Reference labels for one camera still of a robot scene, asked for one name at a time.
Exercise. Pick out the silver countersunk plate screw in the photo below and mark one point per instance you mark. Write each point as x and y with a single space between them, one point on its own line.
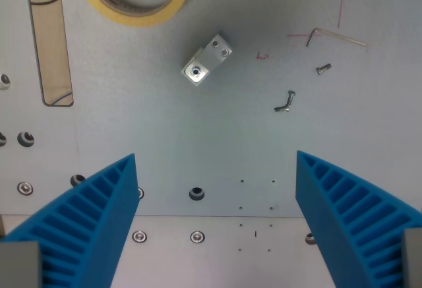
139 236
140 192
25 188
197 236

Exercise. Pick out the silver hex allen key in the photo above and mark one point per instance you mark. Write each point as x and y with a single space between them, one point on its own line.
333 36

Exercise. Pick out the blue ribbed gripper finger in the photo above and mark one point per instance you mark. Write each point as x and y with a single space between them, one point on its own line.
343 215
85 222

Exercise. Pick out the aluminium block with holes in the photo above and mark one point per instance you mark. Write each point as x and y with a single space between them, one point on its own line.
207 60

